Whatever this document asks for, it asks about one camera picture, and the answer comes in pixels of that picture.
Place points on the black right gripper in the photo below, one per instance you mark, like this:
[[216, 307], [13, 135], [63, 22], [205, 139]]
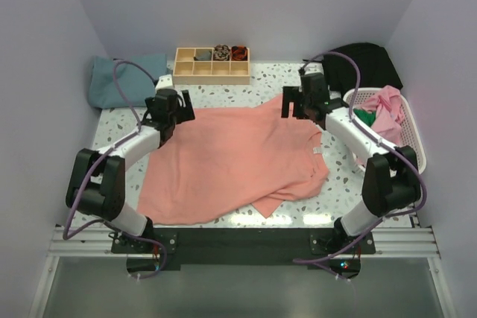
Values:
[[291, 94]]

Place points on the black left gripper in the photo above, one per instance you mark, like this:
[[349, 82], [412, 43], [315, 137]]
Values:
[[188, 115]]

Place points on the salmon pink t shirt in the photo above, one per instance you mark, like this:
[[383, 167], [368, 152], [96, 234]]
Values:
[[227, 158]]

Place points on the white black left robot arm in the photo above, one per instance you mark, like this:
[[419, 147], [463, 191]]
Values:
[[96, 191]]

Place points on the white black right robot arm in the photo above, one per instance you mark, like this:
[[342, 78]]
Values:
[[392, 181]]

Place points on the wooden compartment tray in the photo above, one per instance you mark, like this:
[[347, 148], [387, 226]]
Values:
[[186, 71]]

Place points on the grey rolled sock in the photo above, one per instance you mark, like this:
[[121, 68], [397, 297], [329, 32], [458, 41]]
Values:
[[203, 54]]

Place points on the brown patterned rolled sock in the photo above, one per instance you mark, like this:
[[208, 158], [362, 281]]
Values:
[[221, 53]]

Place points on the orange black rolled sock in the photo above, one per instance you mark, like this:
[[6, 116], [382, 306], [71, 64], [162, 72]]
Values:
[[239, 53]]

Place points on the green t shirt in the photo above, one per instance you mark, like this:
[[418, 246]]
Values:
[[368, 118]]

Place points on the folded teal t shirt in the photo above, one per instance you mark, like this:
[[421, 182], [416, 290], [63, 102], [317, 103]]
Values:
[[135, 85]]

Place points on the black folded garment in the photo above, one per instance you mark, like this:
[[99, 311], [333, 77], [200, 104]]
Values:
[[372, 60]]

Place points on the light pink t shirt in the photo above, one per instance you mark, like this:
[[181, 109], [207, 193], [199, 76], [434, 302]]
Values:
[[389, 114]]

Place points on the white plastic laundry basket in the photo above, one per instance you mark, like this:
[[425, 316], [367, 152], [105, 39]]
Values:
[[409, 135]]

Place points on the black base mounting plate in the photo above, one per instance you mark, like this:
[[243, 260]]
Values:
[[253, 247]]

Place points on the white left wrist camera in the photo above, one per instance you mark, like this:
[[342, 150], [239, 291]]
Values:
[[164, 82]]

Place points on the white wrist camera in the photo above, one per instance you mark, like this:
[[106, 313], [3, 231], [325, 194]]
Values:
[[311, 68], [164, 82]]

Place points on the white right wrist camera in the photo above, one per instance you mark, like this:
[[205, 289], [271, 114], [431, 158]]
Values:
[[311, 68]]

